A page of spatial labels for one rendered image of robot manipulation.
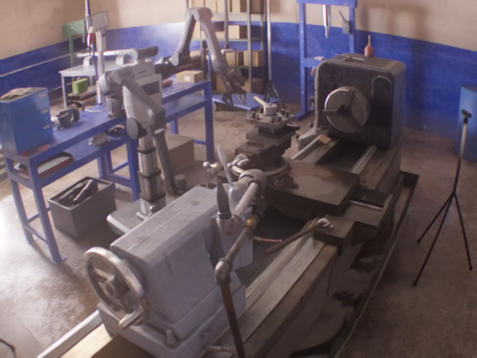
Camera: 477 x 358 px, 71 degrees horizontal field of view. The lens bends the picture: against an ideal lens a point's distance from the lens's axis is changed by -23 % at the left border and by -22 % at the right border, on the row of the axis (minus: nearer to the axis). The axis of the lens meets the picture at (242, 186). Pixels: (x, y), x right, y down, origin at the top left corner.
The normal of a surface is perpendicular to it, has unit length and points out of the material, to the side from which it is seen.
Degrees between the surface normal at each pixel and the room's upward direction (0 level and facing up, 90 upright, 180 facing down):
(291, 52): 90
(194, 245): 82
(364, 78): 90
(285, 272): 0
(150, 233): 0
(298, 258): 0
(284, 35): 90
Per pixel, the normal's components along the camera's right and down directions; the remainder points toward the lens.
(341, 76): -0.52, 0.40
